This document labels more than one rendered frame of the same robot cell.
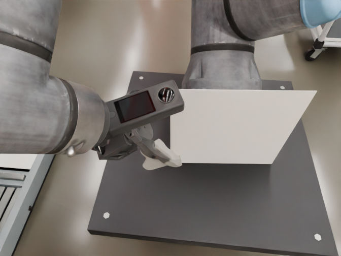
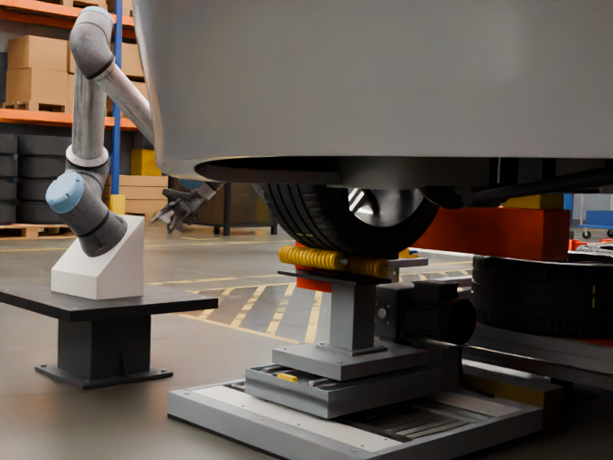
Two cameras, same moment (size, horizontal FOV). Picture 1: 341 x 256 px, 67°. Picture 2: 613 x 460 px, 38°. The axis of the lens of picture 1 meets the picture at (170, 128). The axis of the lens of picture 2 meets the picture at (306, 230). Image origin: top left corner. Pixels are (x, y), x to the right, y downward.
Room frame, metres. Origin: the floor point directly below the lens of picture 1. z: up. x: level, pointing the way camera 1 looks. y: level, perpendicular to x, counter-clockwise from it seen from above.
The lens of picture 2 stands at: (2.41, 2.59, 0.76)
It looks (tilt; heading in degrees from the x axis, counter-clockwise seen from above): 3 degrees down; 221
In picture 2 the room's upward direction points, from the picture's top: 2 degrees clockwise
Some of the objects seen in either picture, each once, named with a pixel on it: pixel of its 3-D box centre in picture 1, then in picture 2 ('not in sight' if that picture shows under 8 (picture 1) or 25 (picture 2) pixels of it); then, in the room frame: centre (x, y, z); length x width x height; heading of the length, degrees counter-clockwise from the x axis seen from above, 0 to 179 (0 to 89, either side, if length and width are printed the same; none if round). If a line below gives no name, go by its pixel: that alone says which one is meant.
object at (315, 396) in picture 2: not in sight; (344, 380); (0.29, 0.89, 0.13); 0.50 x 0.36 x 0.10; 175
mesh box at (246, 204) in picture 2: not in sight; (222, 194); (-5.45, -5.81, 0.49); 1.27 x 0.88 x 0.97; 84
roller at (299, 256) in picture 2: not in sight; (311, 257); (0.38, 0.82, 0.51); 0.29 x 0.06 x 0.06; 85
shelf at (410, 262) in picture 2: not in sight; (376, 262); (-0.32, 0.54, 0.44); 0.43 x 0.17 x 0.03; 175
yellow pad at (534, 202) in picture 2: not in sight; (533, 200); (-0.19, 1.26, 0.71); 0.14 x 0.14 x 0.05; 85
